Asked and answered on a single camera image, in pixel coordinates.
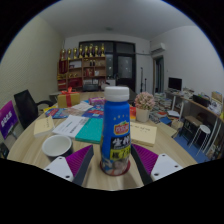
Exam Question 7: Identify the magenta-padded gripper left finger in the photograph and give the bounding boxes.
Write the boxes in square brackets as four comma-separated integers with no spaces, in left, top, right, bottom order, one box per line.
[43,144,95,187]

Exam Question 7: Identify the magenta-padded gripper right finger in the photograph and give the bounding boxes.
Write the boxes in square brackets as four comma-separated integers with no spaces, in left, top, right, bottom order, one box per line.
[130,143,184,186]

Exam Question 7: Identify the blue white-capped drink bottle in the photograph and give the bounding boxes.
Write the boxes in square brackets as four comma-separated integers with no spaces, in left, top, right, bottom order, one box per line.
[99,85,132,177]

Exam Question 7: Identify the black cup with white inside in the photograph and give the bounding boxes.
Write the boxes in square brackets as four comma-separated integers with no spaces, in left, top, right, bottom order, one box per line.
[41,134,74,159]

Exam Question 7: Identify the tan paper envelope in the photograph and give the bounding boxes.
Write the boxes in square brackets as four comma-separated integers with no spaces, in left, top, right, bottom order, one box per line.
[129,121,158,148]

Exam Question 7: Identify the teal book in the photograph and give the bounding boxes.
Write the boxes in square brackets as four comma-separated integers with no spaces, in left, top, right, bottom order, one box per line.
[74,117,104,145]

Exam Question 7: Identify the white printed paper sheet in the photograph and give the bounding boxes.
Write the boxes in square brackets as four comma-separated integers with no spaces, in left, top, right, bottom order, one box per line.
[52,114,89,139]

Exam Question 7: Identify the pale yellow book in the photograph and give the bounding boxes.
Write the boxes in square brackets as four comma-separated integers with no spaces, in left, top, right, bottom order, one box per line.
[33,115,56,139]

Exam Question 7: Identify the pink flowers in white pot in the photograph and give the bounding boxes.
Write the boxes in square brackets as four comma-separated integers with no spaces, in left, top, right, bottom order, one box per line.
[134,91,156,123]

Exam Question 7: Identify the white round stool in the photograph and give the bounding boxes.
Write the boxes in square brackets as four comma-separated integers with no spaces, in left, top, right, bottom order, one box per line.
[188,124,212,149]

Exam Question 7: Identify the yellow gift box, red ribbon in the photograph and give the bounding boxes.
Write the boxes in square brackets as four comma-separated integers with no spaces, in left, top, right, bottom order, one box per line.
[57,87,81,109]

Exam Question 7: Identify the long wooden side desk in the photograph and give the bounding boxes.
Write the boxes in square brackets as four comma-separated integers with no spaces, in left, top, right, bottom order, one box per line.
[164,88,224,161]

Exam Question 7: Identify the black office chair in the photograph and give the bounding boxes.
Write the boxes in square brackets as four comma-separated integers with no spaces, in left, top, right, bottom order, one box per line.
[13,89,54,130]

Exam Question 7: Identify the black computer monitor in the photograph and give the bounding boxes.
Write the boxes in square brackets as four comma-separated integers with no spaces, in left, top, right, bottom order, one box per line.
[167,76,183,92]

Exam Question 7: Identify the purple sign on stand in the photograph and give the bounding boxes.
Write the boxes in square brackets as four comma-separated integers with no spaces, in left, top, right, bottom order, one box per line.
[0,100,19,140]

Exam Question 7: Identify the wooden shelf unit with trophies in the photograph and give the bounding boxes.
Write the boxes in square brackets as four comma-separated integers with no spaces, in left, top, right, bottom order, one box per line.
[57,43,108,93]

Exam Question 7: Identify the black framed glass door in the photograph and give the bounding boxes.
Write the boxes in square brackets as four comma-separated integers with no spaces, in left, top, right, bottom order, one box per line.
[78,40,137,93]

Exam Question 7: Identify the white wall air conditioner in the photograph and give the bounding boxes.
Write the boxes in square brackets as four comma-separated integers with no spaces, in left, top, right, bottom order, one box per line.
[149,42,167,54]

